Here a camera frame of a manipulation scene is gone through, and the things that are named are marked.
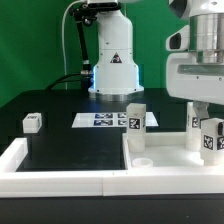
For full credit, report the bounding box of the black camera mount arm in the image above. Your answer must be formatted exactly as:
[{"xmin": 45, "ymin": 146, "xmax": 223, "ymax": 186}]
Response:
[{"xmin": 69, "ymin": 3, "xmax": 101, "ymax": 78}]

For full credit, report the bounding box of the white U-shaped fence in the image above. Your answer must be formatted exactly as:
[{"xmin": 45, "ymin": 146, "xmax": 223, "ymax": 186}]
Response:
[{"xmin": 0, "ymin": 138, "xmax": 224, "ymax": 197}]

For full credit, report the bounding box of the white square table top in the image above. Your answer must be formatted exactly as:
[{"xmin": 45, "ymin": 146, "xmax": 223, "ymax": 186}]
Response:
[{"xmin": 122, "ymin": 132, "xmax": 224, "ymax": 170}]

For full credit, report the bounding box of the white marker sheet with tags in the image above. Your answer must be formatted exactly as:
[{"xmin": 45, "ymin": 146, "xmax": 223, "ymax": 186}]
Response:
[{"xmin": 71, "ymin": 112, "xmax": 159, "ymax": 128}]

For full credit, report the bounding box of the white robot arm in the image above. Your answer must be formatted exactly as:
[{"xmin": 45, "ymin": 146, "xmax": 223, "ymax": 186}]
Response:
[{"xmin": 87, "ymin": 0, "xmax": 224, "ymax": 119}]

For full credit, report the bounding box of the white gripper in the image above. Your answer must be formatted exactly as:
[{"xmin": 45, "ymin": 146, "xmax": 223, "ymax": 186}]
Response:
[{"xmin": 166, "ymin": 25, "xmax": 224, "ymax": 126}]

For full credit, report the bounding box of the white cable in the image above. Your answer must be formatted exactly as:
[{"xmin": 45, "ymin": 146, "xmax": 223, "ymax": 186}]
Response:
[{"xmin": 61, "ymin": 0, "xmax": 84, "ymax": 90}]

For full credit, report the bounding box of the black cable bundle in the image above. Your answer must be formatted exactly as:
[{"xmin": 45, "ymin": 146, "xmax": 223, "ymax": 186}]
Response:
[{"xmin": 45, "ymin": 73, "xmax": 93, "ymax": 91}]

